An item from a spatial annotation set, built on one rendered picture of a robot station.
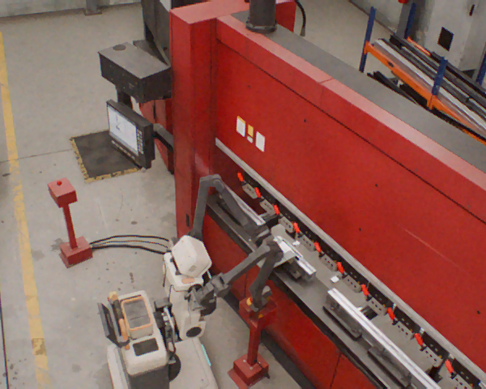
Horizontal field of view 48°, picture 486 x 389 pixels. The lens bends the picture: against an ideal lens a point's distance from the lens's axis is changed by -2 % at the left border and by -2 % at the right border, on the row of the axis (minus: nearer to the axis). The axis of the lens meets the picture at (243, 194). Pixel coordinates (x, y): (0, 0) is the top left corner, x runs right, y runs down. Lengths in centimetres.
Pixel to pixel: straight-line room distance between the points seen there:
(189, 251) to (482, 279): 154
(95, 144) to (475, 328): 471
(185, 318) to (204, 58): 163
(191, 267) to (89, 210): 257
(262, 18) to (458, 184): 154
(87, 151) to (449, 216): 454
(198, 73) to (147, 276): 200
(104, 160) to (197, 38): 291
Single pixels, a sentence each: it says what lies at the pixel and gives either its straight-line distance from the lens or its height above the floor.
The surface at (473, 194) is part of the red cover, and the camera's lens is 246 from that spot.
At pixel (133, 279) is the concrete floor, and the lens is 490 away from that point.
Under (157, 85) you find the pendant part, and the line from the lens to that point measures 372.
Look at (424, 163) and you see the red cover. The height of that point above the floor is 224.
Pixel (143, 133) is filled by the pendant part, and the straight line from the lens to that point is 379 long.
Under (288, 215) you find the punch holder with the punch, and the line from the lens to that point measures 355.
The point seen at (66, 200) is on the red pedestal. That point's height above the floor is 73.
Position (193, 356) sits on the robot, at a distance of 405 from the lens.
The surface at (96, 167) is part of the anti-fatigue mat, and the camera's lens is 609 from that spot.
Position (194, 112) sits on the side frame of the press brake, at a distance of 378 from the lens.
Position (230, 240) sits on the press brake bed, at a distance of 414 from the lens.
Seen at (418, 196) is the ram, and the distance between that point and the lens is 268.
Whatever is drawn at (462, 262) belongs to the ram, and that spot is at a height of 189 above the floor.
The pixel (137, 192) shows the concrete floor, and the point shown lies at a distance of 573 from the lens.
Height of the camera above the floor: 366
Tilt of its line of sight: 40 degrees down
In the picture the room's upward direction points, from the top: 4 degrees clockwise
